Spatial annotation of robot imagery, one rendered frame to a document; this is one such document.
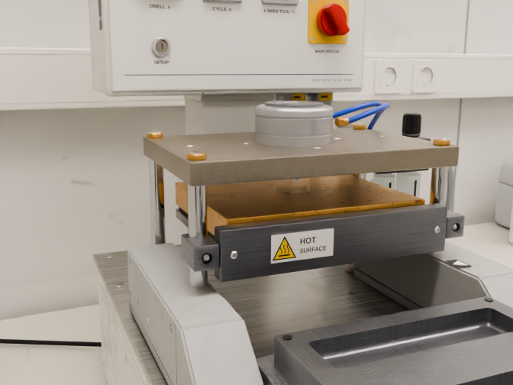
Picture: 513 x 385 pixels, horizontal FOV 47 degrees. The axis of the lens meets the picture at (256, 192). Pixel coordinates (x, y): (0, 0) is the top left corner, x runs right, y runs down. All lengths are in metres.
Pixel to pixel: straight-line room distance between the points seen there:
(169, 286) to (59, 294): 0.65
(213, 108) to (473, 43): 0.91
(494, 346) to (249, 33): 0.44
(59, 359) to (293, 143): 0.55
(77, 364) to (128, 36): 0.50
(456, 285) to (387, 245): 0.08
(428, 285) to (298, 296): 0.15
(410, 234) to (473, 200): 1.03
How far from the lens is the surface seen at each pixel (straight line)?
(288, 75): 0.74
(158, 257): 0.59
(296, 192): 0.60
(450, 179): 0.91
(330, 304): 0.66
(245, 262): 0.50
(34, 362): 0.98
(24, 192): 1.10
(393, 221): 0.56
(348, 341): 0.45
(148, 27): 0.68
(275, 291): 0.69
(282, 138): 0.57
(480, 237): 1.47
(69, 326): 1.08
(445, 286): 0.61
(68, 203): 1.11
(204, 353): 0.44
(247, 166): 0.49
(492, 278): 0.58
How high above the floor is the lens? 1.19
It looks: 12 degrees down
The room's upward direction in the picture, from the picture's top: straight up
